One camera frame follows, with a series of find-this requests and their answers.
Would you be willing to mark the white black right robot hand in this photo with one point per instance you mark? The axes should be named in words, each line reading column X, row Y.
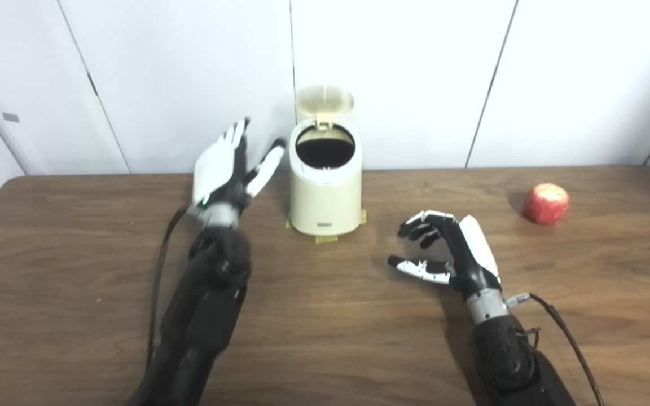
column 474, row 254

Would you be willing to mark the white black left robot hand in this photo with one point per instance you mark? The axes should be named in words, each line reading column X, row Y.
column 215, row 169

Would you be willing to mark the cream-colored plastic bin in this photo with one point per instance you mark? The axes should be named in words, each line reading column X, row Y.
column 325, row 197

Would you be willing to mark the round cream bin lid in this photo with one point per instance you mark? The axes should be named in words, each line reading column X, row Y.
column 324, row 100

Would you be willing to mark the red apple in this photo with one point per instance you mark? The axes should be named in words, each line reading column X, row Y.
column 545, row 203

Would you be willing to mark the small gray wall label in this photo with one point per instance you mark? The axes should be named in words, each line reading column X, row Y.
column 11, row 117

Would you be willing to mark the black wall panel hinge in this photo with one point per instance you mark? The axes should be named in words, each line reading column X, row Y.
column 92, row 84

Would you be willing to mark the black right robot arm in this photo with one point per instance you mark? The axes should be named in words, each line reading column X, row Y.
column 508, row 355

